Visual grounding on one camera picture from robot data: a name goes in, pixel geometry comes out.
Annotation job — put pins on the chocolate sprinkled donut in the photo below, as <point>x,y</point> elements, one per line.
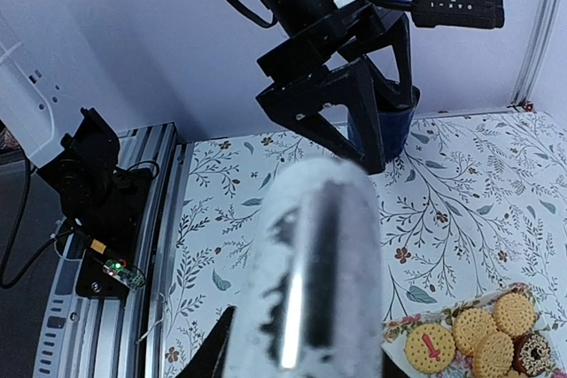
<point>532,354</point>

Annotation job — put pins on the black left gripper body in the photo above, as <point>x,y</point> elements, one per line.
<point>352,34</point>

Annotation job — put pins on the dark blue cup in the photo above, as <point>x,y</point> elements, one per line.
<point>385,125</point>

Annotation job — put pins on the floral cookie tray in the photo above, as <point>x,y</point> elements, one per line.
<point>474,338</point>

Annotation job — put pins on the aluminium front rail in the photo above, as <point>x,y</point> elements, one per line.
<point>105,305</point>

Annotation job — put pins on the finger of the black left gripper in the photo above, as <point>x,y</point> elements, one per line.
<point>385,46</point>
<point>334,108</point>

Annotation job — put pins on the aluminium right corner post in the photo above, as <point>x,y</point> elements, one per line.
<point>535,52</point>

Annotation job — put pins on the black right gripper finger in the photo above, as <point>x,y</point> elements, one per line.
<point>209,360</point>

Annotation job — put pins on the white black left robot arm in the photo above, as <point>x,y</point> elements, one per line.
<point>343,62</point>

